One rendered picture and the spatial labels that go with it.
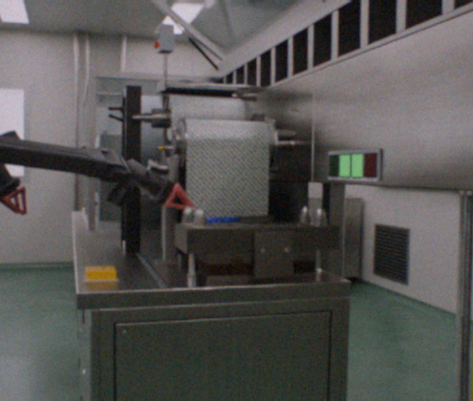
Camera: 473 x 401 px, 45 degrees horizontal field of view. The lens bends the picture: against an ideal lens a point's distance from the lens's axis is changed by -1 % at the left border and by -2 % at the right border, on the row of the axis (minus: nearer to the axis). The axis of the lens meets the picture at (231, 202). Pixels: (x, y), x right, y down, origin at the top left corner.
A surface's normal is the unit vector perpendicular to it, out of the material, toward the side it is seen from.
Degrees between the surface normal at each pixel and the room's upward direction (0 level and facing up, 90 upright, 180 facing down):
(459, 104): 90
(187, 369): 90
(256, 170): 90
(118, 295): 90
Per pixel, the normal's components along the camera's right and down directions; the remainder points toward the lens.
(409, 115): -0.96, 0.00
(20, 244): 0.27, 0.05
